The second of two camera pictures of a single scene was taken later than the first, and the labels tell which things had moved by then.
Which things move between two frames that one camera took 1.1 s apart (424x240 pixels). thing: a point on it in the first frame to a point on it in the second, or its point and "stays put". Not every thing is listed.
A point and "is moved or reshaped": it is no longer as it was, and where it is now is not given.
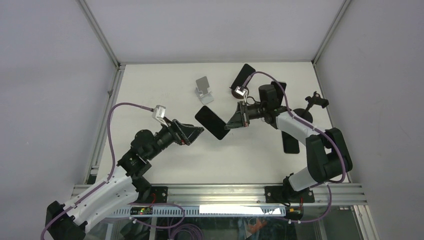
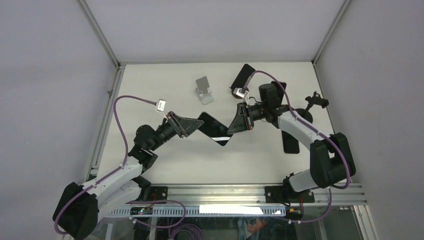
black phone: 279,91 stays put
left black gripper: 184,133 to 183,126
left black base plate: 161,194 stays put
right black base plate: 288,194 stays put
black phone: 212,122 is moved or reshaped
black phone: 244,74 stays put
